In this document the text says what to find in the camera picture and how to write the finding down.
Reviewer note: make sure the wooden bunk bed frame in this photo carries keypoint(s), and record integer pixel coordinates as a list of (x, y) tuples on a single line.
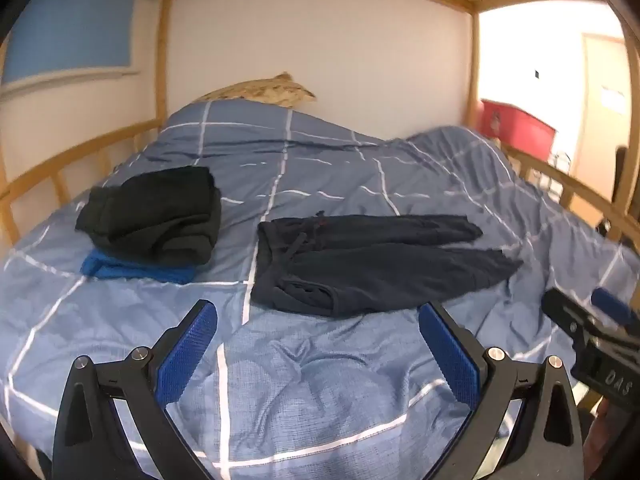
[(165, 60)]

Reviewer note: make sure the beige door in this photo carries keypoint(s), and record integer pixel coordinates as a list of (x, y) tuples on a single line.
[(595, 135)]

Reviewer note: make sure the red storage box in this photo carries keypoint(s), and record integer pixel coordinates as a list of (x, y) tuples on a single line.
[(520, 127)]

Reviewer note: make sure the person's right hand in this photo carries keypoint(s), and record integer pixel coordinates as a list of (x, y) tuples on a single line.
[(599, 435)]

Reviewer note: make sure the blue folded garment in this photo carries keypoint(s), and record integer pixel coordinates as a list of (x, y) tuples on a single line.
[(130, 270)]

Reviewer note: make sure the white paper sheet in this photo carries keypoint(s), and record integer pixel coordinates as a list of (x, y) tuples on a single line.
[(612, 100)]

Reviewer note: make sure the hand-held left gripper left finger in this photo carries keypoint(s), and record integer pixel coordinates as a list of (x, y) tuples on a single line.
[(187, 350)]

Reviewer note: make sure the black folded garment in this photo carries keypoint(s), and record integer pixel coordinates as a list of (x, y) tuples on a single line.
[(155, 220)]

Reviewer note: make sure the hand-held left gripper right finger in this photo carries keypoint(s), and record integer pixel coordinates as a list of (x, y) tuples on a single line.
[(447, 350)]

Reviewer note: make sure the blue window blind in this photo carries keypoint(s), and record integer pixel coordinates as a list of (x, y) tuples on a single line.
[(75, 25)]

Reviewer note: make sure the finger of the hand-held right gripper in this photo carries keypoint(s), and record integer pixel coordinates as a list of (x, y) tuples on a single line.
[(567, 312), (612, 305)]

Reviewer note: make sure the beige patterned pillow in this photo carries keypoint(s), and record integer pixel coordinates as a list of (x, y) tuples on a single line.
[(265, 90)]

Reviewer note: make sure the dark navy pants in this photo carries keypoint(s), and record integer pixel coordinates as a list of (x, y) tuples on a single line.
[(360, 260)]

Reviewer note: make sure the blue checked duvet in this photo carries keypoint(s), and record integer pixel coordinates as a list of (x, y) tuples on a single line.
[(310, 160)]

